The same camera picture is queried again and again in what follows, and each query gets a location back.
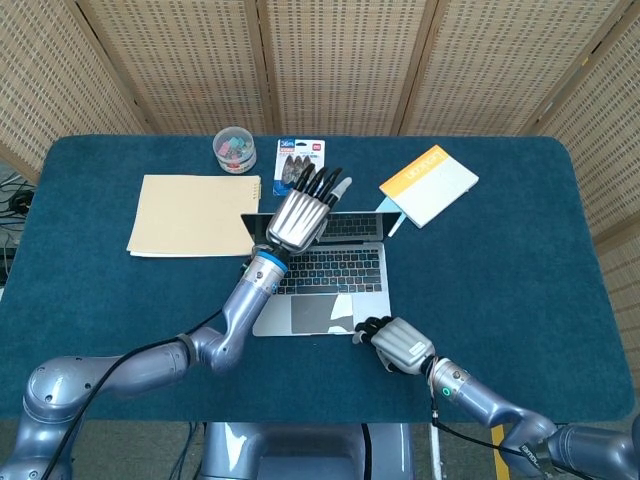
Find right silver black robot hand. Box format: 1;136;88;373
352;314;436;376

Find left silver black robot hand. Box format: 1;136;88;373
264;166;354;254

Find silver laptop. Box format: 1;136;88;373
240;210;403;337

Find teal blue table cloth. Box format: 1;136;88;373
0;134;636;424

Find woven rattan folding screen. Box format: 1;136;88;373
0;0;640;361

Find blue blister pack of clips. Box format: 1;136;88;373
271;138;327;197

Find light blue paper card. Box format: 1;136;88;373
374;196;407;239

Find clear jar of binder clips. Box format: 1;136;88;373
212;126;258;174

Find tan manila folder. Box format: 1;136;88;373
126;173;263;259

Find white table leg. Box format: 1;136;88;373
429;423;444;480

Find orange and white notebook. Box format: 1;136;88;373
378;144;480;229

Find yellow floor tape strip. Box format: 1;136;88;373
491;424;507;480

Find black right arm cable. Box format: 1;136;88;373
427;357;576;474

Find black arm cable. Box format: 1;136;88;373
427;357;576;474
49;309;224;480

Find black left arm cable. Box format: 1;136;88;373
49;309;224;480

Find black floor cables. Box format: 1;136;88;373
0;169;37;284

